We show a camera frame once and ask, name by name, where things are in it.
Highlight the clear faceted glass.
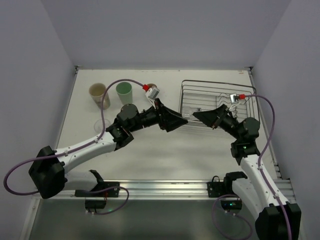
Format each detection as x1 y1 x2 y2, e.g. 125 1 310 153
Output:
181 106 202 121
93 118 111 133

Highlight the right black controller box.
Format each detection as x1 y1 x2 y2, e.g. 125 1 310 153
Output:
220 199 243 213

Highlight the small dark brown cup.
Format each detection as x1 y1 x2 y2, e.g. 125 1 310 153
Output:
147 83 157 88

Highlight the left black controller box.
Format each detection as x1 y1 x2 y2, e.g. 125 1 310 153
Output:
84 200 107 212

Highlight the black controller box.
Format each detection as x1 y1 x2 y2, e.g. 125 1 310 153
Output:
84 200 107 212
220 199 243 213

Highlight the beige ceramic mug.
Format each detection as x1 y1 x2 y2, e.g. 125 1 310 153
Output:
88 83 111 110

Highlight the black wire dish rack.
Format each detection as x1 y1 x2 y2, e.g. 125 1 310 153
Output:
179 79 260 128

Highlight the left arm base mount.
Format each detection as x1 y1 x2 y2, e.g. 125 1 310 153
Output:
75 170 120 198

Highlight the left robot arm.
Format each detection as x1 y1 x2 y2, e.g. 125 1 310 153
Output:
28 98 188 199

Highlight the light green tall cup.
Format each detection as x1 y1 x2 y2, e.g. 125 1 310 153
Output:
116 82 133 105

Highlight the aluminium mounting rail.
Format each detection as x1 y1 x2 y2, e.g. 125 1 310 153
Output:
32 178 296 201

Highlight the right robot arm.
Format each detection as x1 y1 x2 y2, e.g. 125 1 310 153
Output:
192 104 302 240

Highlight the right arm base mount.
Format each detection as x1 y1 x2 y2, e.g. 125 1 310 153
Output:
206 171 248 198

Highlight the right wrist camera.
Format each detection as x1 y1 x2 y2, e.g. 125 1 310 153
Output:
229 93 240 104

